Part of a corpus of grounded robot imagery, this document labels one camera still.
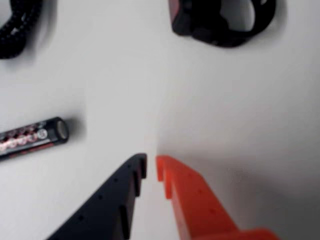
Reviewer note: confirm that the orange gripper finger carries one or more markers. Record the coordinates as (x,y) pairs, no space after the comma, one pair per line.
(197,207)

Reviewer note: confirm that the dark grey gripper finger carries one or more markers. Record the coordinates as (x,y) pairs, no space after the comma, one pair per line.
(100,212)

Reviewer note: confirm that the black AAA battery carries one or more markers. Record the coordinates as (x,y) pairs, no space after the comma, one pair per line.
(30,138)

